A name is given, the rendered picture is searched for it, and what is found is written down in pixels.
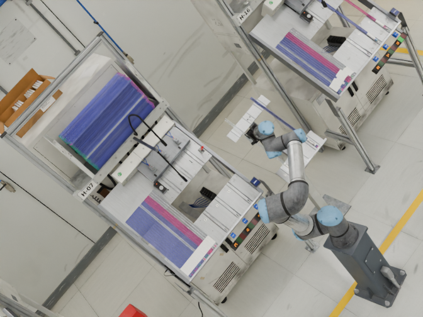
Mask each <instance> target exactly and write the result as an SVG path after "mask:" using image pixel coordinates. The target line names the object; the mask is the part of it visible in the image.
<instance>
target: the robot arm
mask: <svg viewBox="0 0 423 317"><path fill-rule="evenodd" d="M245 136H246V138H247V139H248V140H249V141H250V143H251V145H254V144H256V143H257V142H258V141H260V142H261V143H262V145H263V146H264V149H265V152H266V154H267V156H268V158H269V159H273V158H275V157H278V156H280V155H282V153H281V151H283V150H286V149H287V151H288V168H289V177H290V183H289V184H288V189H287V190H286V191H283V192H280V193H277V194H275V195H272V196H269V197H264V198H263V199H260V200H259V201H258V204H257V207H258V211H259V215H260V217H261V219H262V221H263V223H265V224H266V223H270V222H274V223H277V224H284V225H286V226H289V227H290V228H291V229H292V232H293V234H294V236H295V238H296V239H297V240H299V241H305V240H308V239H311V238H315V237H318V236H322V235H326V234H329V235H330V240H331V242H332V244H333V245H334V246H335V247H337V248H340V249H345V248H349V247H351V246H352V245H354V244H355V243H356V241H357V239H358V230H357V228H356V227H355V226H354V225H353V224H352V223H350V222H348V221H347V220H346V219H345V217H344V216H343V215H342V213H341V211H339V210H338V209H337V208H336V207H335V206H324V207H322V208H321V209H320V210H319V211H318V213H317V214H313V215H310V216H309V215H307V214H300V213H299V212H300V211H301V210H302V209H303V207H304V206H305V204H306V202H307V199H308V194H309V186H308V182H307V181H306V177H305V166H304V159H303V148H302V143H304V142H306V140H307V138H306V134H305V132H304V131H303V130H302V129H301V128H299V129H297V130H293V131H291V132H289V133H286V134H284V135H281V136H278V137H276V136H275V134H274V125H273V123H272V122H270V121H263V122H261V123H260V124H259V125H256V124H253V125H252V127H251V128H250V129H249V131H247V133H246V134H245Z"/></svg>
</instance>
